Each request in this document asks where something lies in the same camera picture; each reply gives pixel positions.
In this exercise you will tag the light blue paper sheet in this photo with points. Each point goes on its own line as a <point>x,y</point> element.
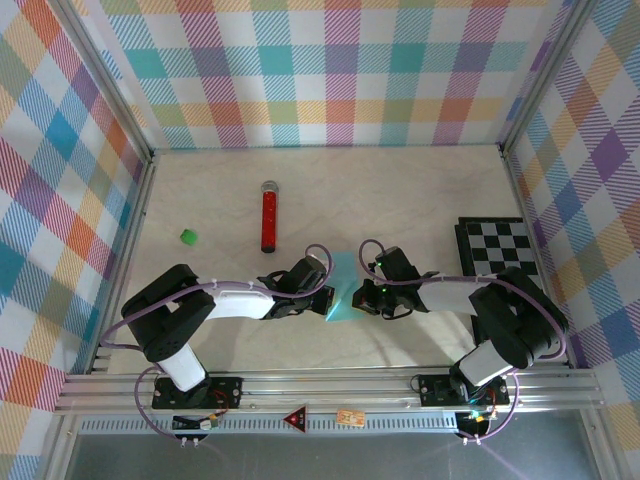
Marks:
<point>345,280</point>

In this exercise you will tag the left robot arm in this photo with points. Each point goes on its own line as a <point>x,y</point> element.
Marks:
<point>240,304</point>

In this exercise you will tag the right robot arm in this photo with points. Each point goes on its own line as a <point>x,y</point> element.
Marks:
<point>515,320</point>

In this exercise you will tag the red glitter tube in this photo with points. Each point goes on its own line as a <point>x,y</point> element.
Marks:
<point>269,220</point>

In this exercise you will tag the red warning triangle sticker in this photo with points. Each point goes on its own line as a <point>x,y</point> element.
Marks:
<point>296,421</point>

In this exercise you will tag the orange sticker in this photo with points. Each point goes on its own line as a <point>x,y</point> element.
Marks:
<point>349,417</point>

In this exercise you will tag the black folding chessboard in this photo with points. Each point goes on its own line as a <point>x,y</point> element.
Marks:
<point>500,245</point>

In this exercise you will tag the green cube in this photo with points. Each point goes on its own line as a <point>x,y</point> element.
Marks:
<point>188,237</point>

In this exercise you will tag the small controller board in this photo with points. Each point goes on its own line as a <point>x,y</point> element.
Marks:
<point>475,416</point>
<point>207,424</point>

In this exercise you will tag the grey metal panel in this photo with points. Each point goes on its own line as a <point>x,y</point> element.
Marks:
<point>325,457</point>

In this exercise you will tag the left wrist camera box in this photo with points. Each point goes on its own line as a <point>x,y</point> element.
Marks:
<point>305,272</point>

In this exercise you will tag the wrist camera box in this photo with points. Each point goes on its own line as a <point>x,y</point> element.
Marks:
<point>397,262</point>
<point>305,272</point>

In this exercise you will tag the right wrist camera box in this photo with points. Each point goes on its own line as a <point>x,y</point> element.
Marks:
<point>397,262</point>

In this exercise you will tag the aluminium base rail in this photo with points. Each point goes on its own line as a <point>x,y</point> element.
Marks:
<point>325,387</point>

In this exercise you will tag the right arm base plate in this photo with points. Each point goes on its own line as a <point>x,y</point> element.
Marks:
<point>432,390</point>

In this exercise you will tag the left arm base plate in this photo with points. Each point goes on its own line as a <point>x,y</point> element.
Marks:
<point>227,390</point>

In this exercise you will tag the aluminium side rail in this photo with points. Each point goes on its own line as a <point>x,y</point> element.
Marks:
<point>136,225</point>
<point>520,200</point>

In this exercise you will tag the aluminium frame post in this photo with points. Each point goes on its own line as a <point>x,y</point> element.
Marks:
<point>107,80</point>
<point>545,75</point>

